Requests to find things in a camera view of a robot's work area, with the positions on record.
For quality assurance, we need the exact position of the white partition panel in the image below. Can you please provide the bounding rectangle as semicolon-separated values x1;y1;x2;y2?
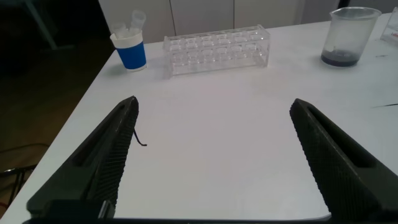
169;0;236;37
233;0;305;29
300;0;341;24
98;0;177;44

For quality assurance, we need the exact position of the metal chair leg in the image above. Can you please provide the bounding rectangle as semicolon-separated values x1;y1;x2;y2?
0;164;37;206

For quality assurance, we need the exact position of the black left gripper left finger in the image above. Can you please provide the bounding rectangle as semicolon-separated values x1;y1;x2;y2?
26;95;140;220

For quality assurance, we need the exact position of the clear plastic beaker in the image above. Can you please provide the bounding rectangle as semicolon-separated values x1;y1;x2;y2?
320;6;382;68

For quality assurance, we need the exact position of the test tube with red pigment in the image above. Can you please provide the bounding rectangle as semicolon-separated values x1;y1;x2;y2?
129;9;147;35

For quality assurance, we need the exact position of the paper cup with blue band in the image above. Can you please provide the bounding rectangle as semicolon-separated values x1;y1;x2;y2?
109;29;147;73

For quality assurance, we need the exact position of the clear acrylic test tube rack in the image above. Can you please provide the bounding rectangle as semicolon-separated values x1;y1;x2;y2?
379;6;398;47
162;24;271;79

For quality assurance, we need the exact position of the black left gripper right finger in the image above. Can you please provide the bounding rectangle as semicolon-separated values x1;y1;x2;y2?
289;98;398;222

